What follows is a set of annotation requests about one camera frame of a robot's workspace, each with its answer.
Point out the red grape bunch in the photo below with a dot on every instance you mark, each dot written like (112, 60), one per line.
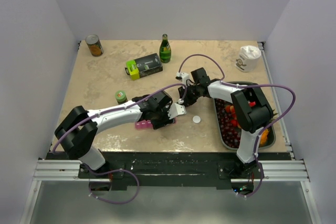
(230, 135)

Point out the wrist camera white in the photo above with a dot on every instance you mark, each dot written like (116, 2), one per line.
(176, 109)
(182, 77)

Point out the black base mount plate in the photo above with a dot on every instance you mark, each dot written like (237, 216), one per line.
(162, 169)

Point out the pink weekly pill organizer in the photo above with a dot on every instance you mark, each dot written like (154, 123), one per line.
(144, 124)

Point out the tin can fruit label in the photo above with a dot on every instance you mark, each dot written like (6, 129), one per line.
(94, 45)

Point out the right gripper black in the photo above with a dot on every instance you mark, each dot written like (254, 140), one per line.
(188, 102)

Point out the green glass bottle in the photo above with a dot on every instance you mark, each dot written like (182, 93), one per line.
(165, 50)

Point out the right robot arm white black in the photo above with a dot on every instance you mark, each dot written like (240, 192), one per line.
(252, 109)

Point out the grey fruit tray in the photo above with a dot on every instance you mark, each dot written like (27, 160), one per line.
(270, 142)

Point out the red apples cluster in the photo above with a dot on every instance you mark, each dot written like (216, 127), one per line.
(230, 111)

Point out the yellow orange dragon fruit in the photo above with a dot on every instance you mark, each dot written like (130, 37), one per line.
(264, 137)

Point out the white paper bag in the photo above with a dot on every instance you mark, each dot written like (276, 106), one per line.
(248, 58)

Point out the green black product box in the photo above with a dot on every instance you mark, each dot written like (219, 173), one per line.
(143, 66)

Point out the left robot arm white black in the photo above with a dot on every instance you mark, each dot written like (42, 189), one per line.
(79, 128)

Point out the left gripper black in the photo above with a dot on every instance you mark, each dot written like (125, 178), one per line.
(157, 124)

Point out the green lid small jar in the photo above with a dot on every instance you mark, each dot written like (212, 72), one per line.
(121, 97)

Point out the aluminium frame rail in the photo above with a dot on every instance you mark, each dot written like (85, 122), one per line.
(62, 170)

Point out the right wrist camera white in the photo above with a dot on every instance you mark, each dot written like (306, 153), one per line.
(182, 77)

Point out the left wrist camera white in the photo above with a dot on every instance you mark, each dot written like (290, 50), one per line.
(176, 109)

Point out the white bottle cap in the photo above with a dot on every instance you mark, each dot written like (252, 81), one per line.
(196, 119)

